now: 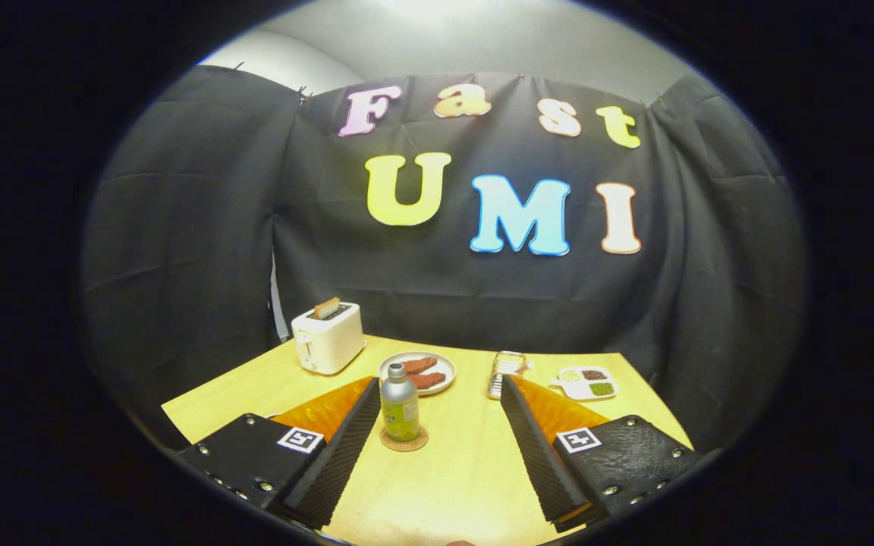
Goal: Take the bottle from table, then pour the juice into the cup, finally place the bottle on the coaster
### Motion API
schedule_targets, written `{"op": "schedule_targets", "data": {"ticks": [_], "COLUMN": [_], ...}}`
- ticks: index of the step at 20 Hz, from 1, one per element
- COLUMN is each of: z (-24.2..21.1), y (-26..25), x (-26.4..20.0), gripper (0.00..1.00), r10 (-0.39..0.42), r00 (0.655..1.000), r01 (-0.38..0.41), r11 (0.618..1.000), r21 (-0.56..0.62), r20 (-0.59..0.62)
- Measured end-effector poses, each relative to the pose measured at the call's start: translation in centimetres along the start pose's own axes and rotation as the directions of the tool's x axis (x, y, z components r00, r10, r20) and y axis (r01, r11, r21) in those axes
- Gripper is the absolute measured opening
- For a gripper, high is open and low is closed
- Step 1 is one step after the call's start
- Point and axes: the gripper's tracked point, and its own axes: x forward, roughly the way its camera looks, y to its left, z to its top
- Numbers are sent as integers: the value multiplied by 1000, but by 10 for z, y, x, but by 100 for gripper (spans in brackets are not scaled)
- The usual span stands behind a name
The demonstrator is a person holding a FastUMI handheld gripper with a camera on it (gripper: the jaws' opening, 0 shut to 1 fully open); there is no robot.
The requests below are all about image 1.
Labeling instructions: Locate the metal wire holder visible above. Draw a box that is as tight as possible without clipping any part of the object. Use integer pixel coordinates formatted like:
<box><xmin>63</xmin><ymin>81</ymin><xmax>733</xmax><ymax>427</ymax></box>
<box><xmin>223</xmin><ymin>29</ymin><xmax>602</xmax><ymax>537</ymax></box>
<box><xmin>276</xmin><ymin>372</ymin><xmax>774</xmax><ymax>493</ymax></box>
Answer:
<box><xmin>486</xmin><ymin>350</ymin><xmax>535</xmax><ymax>401</ymax></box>

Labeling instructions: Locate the wooden table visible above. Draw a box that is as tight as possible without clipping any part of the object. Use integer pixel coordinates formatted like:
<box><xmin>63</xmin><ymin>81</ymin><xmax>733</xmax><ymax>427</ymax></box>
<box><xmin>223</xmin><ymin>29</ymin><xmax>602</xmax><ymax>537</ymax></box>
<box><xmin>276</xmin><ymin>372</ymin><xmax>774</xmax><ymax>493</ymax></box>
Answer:
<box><xmin>162</xmin><ymin>334</ymin><xmax>694</xmax><ymax>546</ymax></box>

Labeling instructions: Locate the silver bottle with green label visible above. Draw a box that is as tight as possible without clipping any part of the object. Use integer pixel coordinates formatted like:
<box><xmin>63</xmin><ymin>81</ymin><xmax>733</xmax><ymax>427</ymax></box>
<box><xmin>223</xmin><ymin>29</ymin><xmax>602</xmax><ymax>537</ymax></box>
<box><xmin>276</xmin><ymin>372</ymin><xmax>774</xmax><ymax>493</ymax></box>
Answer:
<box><xmin>380</xmin><ymin>362</ymin><xmax>420</xmax><ymax>444</ymax></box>

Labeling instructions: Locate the white toaster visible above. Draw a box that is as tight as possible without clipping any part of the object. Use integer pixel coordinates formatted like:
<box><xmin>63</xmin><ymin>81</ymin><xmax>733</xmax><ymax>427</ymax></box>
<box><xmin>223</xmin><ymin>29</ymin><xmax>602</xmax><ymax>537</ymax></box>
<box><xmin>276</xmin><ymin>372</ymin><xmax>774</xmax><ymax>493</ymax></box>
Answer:
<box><xmin>291</xmin><ymin>302</ymin><xmax>367</xmax><ymax>376</ymax></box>

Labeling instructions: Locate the white divided sauce dish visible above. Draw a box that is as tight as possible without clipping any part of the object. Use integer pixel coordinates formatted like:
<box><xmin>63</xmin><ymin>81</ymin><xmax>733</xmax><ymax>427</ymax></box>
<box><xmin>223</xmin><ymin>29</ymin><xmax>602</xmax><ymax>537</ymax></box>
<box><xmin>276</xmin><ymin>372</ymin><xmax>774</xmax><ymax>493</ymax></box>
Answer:
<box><xmin>549</xmin><ymin>366</ymin><xmax>620</xmax><ymax>402</ymax></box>

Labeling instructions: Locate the white round plate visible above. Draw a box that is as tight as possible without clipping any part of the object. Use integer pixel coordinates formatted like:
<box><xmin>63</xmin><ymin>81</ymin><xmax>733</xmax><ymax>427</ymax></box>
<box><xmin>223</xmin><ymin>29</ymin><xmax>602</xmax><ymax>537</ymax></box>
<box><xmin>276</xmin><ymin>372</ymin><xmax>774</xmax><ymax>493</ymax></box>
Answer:
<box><xmin>379</xmin><ymin>351</ymin><xmax>457</xmax><ymax>397</ymax></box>

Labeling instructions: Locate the round cork coaster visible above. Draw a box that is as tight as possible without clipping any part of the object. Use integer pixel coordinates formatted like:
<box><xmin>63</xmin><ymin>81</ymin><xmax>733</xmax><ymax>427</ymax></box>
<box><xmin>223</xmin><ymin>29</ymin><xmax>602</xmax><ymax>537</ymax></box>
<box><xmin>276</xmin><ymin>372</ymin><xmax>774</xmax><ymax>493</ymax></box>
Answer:
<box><xmin>379</xmin><ymin>425</ymin><xmax>430</xmax><ymax>453</ymax></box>

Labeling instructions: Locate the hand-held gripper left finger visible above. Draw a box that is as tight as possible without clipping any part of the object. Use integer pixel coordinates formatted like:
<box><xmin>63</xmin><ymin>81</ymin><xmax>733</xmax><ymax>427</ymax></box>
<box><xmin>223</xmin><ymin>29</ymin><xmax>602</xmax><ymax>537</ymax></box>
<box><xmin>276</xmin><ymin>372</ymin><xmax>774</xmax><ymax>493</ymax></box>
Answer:
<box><xmin>178</xmin><ymin>376</ymin><xmax>382</xmax><ymax>530</ymax></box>

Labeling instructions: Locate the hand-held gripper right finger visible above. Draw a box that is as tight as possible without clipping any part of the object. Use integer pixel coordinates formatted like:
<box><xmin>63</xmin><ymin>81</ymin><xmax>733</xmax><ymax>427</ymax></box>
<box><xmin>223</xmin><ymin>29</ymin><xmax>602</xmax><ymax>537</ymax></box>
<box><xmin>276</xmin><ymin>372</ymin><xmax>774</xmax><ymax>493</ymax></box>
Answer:
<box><xmin>499</xmin><ymin>374</ymin><xmax>705</xmax><ymax>532</ymax></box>

